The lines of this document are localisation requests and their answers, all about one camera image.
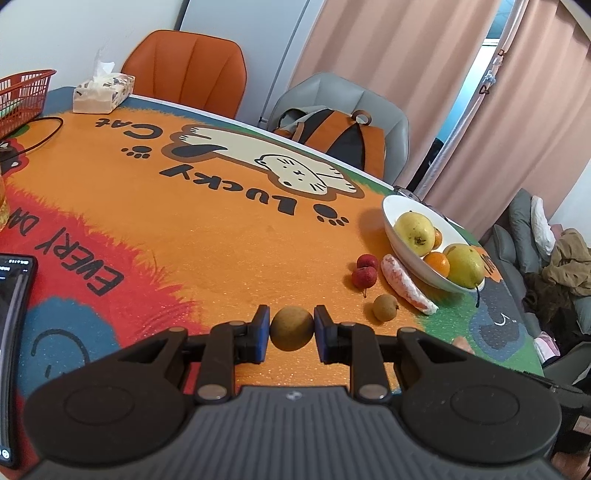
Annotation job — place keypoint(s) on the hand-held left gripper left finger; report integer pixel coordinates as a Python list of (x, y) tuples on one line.
[(263, 332)]

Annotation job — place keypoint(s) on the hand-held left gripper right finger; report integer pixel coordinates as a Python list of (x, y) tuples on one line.
[(322, 337)]

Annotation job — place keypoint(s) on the brown longan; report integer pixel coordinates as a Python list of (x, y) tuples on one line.
[(385, 308), (292, 330)]

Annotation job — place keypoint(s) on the small red fruit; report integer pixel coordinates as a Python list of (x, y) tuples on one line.
[(367, 261), (364, 278)]

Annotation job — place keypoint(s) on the white bowl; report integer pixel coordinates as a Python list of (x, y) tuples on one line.
[(415, 267)]

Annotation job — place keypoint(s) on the orange mandarin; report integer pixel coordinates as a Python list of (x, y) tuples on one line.
[(436, 264), (437, 239)]

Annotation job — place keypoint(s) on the yellow apple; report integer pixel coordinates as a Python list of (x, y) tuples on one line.
[(413, 230)]

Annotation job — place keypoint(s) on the yellow pear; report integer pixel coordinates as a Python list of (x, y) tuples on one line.
[(466, 265)]

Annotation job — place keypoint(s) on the grey stool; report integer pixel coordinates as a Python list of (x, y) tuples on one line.
[(572, 364)]

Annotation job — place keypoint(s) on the pink cloth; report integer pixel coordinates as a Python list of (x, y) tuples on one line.
[(547, 348)]

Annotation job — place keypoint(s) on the dark cloth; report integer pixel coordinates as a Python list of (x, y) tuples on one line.
[(554, 304)]

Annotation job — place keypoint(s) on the printed cartoon table mat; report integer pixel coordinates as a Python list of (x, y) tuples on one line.
[(184, 221)]

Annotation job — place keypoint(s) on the brown jacket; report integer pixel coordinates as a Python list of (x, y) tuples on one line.
[(570, 263)]

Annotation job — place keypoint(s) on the white bag on sofa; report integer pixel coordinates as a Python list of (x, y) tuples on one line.
[(541, 226)]

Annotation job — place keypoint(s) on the orange and black backpack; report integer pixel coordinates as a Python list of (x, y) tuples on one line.
[(337, 131)]

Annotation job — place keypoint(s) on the grey chair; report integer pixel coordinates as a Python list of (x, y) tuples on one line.
[(332, 90)]

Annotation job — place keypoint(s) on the dark smartphone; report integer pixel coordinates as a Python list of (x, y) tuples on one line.
[(14, 323)]

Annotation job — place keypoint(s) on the orange chair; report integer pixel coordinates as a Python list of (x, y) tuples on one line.
[(184, 64)]

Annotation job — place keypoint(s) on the printed tissue box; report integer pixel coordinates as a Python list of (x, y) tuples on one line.
[(99, 94)]

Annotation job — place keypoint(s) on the peach curtain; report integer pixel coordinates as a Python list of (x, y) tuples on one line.
[(378, 46), (531, 129)]

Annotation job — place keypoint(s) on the curtain tieback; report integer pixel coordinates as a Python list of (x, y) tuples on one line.
[(490, 78)]

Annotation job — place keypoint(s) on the glass sliding door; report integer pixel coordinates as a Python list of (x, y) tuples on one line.
[(475, 60)]

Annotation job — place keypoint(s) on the red plastic basket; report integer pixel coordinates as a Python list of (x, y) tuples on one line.
[(23, 92)]

